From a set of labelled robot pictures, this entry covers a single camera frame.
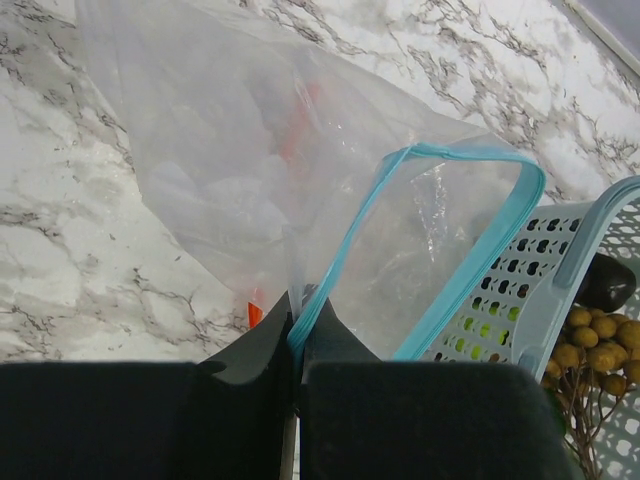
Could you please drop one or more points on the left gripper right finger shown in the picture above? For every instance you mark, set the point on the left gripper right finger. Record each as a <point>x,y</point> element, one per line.
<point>365,418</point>

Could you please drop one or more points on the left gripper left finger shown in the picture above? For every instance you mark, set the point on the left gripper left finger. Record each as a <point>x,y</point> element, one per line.
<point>227,417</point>

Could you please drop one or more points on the brown longan bunch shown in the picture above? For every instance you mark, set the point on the brown longan bunch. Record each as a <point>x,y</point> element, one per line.
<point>592,380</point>

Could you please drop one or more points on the clear blue-zipper bag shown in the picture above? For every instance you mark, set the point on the clear blue-zipper bag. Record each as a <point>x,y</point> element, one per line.
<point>393,213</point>

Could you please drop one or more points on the clear orange-zipper bag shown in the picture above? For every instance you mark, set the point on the clear orange-zipper bag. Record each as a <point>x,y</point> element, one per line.
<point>298,124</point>

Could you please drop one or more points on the light blue plastic basket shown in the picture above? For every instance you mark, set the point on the light blue plastic basket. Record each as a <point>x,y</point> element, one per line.
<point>515,314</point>

